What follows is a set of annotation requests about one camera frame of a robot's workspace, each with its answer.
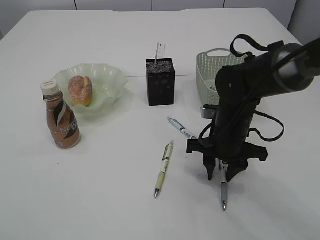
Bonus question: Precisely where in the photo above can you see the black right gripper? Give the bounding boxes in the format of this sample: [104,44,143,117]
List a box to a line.
[186,127,268,183]

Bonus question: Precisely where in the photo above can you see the grey white pen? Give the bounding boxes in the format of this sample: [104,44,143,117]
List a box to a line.
[219,160,228,212]

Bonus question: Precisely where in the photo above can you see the light blue white pen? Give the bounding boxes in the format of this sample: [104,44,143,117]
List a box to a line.
[167,116,197,140]

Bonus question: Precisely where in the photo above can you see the clear plastic ruler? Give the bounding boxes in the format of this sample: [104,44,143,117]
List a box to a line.
[154,42,167,64]

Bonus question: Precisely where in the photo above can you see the sugared bread roll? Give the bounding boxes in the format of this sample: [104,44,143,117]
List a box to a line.
[68,75,93,107]

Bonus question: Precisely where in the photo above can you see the brown Nescafe coffee bottle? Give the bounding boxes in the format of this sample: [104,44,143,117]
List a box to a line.
[40,80,81,149]

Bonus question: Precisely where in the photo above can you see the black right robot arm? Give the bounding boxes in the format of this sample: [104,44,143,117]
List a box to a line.
[186,34,320,182]

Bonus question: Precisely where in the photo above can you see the cream yellow-green pen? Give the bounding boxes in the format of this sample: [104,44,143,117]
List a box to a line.
[154,140,174,199]

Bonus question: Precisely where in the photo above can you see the pale green plastic basket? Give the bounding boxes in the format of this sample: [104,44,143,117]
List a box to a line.
[196,48,245,105]

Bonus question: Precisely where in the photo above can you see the black mesh pen holder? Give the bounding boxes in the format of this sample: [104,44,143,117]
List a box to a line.
[145,58,176,107]

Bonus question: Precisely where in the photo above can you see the pale green wavy glass plate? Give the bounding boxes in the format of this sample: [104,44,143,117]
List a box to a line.
[52,63,128,115]

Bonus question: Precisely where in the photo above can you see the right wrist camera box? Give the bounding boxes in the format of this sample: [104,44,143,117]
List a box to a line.
[200,104,219,119]

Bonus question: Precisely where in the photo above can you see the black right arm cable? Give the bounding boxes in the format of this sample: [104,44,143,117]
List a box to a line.
[198,34,320,151]

